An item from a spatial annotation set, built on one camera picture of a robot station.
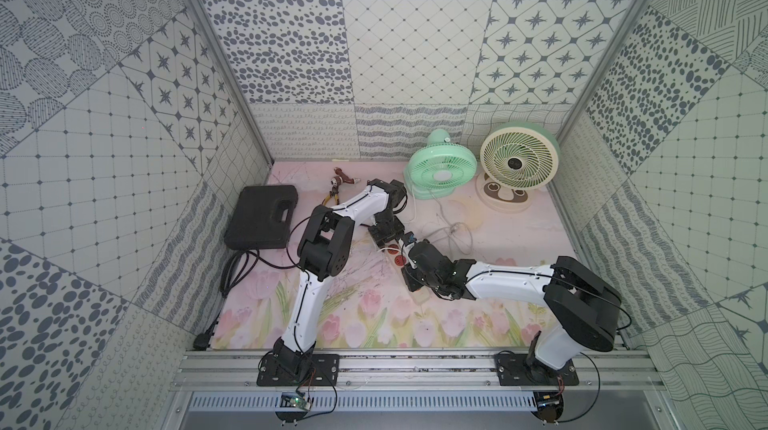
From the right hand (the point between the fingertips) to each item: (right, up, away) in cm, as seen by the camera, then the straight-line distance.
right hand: (407, 270), depth 87 cm
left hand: (-4, +6, +10) cm, 12 cm away
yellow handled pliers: (-26, +26, +23) cm, 44 cm away
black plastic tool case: (-47, +15, +8) cm, 50 cm away
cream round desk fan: (+34, +34, +2) cm, 48 cm away
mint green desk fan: (+9, +30, +3) cm, 32 cm away
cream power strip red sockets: (-4, +5, +2) cm, 7 cm away
